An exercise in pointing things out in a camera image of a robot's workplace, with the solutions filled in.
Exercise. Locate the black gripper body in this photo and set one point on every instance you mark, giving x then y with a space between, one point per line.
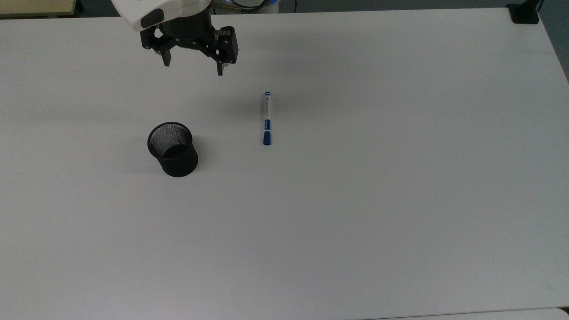
191 31

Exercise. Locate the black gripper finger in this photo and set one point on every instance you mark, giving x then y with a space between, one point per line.
166 58
221 67

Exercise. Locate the blue and white marker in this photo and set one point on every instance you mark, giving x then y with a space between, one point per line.
267 118

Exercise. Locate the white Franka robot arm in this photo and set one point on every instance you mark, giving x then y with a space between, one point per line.
133 11

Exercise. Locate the black mesh pen cup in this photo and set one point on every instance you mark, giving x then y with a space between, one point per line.
175 155

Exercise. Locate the beige wooden board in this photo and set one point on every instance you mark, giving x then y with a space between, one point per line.
35 6

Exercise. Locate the black clamped camera stand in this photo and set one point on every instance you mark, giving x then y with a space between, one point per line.
524 11

